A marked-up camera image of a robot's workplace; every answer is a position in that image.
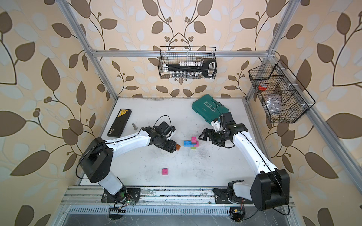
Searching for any light blue long lego brick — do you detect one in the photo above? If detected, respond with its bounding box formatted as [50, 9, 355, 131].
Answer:
[183, 140, 193, 147]

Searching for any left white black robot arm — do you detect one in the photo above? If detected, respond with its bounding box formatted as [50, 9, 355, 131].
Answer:
[78, 122, 180, 203]

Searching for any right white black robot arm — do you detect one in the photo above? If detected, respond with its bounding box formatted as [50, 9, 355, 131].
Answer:
[199, 123, 290, 211]

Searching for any green plastic tool case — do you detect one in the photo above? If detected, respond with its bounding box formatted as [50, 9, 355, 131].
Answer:
[191, 94, 229, 124]

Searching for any black flat box yellow label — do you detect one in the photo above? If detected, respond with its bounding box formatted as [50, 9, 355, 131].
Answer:
[107, 109, 132, 138]

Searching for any clear plastic bag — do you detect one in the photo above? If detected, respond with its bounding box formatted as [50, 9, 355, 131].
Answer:
[265, 93, 282, 114]

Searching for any red tape roll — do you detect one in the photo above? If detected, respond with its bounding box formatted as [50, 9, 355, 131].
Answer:
[258, 82, 268, 91]

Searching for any black socket holder tool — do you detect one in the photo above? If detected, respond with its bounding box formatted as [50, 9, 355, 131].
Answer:
[162, 59, 217, 78]

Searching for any right circuit board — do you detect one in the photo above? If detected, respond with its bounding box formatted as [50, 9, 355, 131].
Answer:
[230, 207, 245, 222]

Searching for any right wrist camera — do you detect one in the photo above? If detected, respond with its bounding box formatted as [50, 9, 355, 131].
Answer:
[211, 112, 235, 132]

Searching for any back black wire basket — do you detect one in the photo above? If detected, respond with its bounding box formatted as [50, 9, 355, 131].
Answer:
[158, 45, 217, 80]

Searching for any black wire basket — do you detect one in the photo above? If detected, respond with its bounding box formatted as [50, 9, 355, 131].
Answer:
[158, 45, 217, 80]
[248, 59, 316, 123]

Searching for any right black wire basket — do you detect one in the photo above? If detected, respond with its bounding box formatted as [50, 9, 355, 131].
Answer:
[248, 59, 316, 123]

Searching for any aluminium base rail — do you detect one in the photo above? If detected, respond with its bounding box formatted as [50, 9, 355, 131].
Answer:
[60, 186, 295, 207]

